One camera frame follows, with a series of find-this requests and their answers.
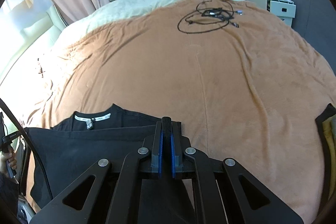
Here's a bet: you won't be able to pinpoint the white bedside cabinet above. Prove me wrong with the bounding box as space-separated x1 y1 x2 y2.
248 0 296 27

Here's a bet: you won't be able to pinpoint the person left hand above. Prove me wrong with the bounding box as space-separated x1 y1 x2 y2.
1 146 17 178

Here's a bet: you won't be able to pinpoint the black bear print t-shirt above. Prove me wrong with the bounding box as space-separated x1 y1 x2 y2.
24 103 195 224

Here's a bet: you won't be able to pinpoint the black tangled cable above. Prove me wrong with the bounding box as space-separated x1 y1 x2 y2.
176 0 244 35

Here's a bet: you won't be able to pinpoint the cream padded headboard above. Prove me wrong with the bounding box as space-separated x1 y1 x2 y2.
1 5 67 82

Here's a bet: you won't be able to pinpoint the orange brown blanket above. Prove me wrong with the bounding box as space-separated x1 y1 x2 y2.
28 0 335 223

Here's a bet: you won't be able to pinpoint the stacked folded clothes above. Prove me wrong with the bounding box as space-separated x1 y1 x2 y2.
315 103 335 157

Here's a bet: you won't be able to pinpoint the black thick cable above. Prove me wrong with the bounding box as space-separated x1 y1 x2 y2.
0 97 55 201

